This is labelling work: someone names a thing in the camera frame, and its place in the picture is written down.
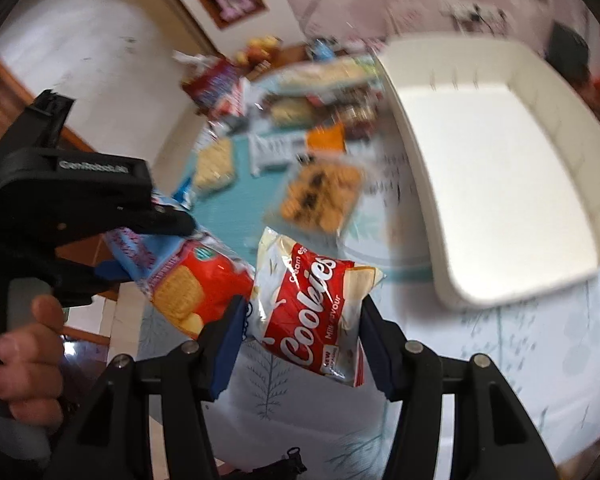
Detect dark nut snack bag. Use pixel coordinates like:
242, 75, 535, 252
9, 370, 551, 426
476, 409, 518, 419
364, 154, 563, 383
332, 94, 384, 140

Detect red bag of bread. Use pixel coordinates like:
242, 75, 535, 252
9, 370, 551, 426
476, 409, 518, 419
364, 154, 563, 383
172, 51, 240, 108

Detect brown wooden door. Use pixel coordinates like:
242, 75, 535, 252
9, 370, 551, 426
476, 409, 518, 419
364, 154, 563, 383
0, 54, 96, 172

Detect teal striped placemat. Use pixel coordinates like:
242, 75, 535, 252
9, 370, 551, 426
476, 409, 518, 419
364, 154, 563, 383
193, 130, 432, 283

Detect white plastic storage bin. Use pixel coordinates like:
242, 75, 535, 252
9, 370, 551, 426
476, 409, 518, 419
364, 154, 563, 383
376, 35, 600, 310

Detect patterned tablecloth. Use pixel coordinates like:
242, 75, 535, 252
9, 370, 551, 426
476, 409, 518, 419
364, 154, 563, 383
136, 74, 600, 474

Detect person's left hand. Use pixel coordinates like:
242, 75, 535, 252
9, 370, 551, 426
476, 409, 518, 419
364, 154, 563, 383
0, 295, 65, 428

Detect yellow rice cracker pack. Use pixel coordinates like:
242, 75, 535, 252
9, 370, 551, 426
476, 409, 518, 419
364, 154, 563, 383
263, 96, 317, 128

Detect fruit bowl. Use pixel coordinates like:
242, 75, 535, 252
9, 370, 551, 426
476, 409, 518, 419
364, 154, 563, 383
234, 36, 283, 67

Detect pale rice cracker block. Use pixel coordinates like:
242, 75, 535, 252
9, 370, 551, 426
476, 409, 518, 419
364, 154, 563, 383
193, 138, 236, 194

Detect white orange snack bar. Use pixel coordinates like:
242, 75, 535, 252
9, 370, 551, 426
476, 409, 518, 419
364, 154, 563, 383
249, 122, 346, 178

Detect dark green appliance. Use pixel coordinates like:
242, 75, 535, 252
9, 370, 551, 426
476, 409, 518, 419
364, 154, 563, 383
545, 22, 590, 89

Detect large beige cracker bag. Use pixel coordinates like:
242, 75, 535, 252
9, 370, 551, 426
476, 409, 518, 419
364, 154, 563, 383
257, 56, 377, 96

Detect red blue biscuit packet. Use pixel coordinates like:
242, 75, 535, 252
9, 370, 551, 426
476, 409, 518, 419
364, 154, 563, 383
105, 228, 254, 339

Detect blue kettle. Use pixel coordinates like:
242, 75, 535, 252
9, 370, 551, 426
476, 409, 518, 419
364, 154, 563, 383
306, 38, 336, 62

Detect red white Cookies packet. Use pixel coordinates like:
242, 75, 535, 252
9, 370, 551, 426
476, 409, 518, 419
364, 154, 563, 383
247, 228, 384, 387

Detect clear pack orange puffs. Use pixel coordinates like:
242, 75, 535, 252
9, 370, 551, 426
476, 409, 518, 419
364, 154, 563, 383
262, 155, 370, 240

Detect red white candy bag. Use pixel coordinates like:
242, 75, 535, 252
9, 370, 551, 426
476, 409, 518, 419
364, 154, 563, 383
208, 77, 251, 136

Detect small blue snack packet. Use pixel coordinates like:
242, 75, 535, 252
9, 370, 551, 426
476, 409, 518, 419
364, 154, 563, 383
172, 178, 195, 210

